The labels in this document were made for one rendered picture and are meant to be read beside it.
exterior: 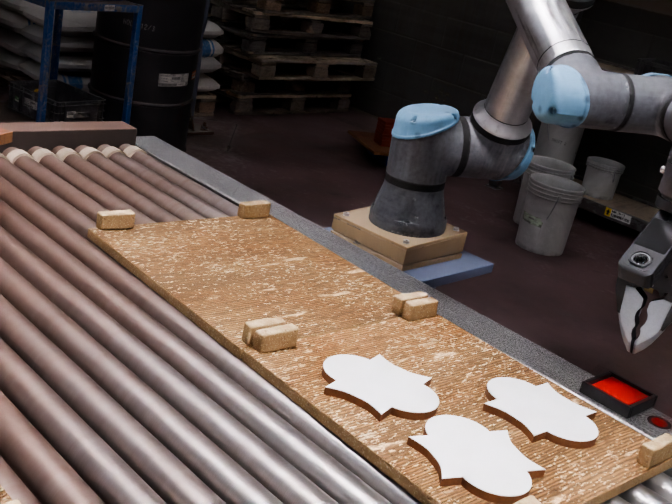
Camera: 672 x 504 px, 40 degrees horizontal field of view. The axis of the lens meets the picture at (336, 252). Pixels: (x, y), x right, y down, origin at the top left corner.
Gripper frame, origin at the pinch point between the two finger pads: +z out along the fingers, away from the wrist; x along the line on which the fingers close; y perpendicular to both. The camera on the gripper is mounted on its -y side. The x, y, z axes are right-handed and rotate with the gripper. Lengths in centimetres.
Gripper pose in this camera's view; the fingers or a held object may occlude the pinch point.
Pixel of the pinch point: (632, 345)
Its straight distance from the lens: 127.8
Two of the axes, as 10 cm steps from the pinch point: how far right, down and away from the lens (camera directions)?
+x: -7.7, -3.6, 5.3
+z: -1.9, 9.2, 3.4
